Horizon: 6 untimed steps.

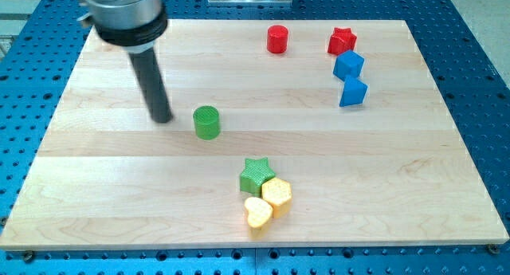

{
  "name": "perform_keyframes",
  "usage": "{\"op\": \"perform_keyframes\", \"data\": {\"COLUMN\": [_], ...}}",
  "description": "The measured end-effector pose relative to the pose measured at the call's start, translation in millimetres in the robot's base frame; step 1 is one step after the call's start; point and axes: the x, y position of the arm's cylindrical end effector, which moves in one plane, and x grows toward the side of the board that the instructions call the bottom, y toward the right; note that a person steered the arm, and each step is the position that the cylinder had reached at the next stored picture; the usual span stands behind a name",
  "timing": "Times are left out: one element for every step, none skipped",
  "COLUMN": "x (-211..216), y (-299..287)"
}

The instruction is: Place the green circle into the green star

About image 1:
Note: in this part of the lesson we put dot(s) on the light wooden board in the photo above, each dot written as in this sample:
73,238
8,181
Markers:
391,171

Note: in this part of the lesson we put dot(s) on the blue triangular block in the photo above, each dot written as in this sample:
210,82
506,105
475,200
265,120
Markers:
354,92

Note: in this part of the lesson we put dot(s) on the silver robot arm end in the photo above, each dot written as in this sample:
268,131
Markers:
131,24

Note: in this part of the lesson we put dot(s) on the green cylinder block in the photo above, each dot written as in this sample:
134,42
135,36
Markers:
206,122

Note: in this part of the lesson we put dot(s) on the red cylinder block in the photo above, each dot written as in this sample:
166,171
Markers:
277,39

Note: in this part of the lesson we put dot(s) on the blue cube block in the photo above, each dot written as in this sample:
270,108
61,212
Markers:
348,63

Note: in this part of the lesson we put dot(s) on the green star block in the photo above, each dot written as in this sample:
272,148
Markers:
255,173

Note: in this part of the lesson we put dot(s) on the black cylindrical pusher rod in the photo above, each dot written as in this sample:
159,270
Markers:
151,84

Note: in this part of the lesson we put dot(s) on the blue perforated metal base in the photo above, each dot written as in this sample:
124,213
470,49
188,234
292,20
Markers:
39,63

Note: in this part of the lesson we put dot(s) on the yellow heart block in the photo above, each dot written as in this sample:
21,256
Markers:
259,212

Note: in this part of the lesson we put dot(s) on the yellow hexagon block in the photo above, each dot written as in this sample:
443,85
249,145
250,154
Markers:
278,194

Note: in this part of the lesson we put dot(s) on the red star block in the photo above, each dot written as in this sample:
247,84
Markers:
341,40

